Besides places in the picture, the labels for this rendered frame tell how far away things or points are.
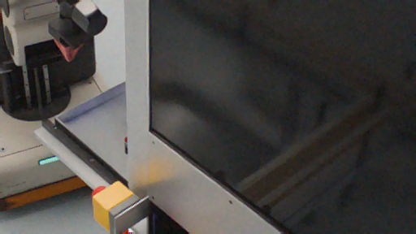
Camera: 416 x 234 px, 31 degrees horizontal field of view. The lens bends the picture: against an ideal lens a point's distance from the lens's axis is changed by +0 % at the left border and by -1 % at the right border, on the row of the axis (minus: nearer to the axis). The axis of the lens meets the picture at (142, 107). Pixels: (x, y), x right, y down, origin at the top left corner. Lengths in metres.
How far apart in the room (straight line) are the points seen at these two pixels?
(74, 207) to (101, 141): 1.06
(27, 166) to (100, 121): 0.85
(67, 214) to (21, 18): 0.84
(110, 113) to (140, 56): 0.65
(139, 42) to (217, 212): 0.34
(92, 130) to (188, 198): 0.55
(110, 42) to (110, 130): 1.85
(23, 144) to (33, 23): 0.53
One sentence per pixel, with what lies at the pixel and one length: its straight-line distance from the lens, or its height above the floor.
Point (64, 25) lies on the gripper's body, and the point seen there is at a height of 1.21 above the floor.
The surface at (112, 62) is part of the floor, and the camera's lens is 3.60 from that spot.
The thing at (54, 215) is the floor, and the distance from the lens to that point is 2.90.
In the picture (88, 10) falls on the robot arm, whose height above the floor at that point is 1.29.
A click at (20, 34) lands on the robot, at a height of 0.79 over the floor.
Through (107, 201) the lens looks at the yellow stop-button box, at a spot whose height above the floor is 1.03.
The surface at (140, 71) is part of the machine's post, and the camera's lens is 1.35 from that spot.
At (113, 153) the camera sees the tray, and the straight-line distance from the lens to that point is 1.85.
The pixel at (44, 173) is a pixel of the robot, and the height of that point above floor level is 0.19.
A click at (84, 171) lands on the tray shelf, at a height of 0.88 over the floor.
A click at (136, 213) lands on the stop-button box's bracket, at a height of 1.00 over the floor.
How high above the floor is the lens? 2.16
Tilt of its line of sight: 40 degrees down
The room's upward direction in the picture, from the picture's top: 1 degrees counter-clockwise
